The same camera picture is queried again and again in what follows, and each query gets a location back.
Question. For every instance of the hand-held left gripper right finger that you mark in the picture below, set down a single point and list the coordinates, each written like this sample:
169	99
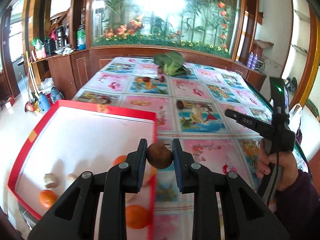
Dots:
177	166

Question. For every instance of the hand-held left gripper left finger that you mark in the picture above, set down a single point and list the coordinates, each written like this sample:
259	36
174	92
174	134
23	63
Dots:
141	166

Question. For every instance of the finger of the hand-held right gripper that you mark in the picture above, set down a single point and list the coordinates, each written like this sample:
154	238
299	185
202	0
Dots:
247	121

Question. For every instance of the brown round fruit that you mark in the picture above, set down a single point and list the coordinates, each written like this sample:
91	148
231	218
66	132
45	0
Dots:
159	156

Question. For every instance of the orange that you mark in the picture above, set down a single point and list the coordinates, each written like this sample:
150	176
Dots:
47	198
120	160
137	216

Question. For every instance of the red box with white inside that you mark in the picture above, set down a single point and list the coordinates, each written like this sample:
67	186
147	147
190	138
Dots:
87	135

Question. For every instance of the white garlic bulb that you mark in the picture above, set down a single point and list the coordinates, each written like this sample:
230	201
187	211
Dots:
71	178

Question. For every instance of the person's right forearm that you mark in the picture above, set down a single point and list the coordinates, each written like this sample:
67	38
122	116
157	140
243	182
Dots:
300	205

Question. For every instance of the person's right hand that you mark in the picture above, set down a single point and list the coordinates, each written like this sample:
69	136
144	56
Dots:
290	170

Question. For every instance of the purple bottle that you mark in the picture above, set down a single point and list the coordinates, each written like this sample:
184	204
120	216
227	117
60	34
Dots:
250	59
255	60

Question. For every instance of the dark brown small fruit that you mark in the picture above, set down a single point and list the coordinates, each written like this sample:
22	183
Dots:
179	104

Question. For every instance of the cardboard box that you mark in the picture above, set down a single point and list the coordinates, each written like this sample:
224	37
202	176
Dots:
263	43

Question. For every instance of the green leafy vegetable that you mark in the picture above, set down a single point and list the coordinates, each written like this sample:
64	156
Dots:
172	62

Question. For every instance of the wooden cabinet counter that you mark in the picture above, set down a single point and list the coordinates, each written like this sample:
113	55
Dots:
82	67

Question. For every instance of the white plastic bag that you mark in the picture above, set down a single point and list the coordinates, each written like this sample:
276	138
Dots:
47	83

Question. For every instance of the red dustpan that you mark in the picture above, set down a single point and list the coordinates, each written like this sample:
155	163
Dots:
30	106

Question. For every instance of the white cloth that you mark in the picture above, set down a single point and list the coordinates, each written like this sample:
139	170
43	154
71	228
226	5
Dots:
68	50

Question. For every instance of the flower decorated glass panel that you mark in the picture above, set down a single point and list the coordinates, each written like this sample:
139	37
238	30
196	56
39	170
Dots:
162	10

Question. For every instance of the green label water bottle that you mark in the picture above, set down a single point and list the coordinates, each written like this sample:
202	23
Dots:
81	38

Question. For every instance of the white bowl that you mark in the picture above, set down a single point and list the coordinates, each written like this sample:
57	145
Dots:
59	51

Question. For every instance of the red white carton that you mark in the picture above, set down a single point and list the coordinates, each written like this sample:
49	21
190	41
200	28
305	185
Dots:
10	102

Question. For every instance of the pink cup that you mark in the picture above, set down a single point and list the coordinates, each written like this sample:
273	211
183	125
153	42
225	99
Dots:
44	52

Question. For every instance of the black kettle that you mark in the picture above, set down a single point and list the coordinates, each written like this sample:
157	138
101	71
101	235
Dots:
50	47

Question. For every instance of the green snack bag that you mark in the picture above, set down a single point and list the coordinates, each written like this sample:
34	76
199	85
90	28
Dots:
37	43

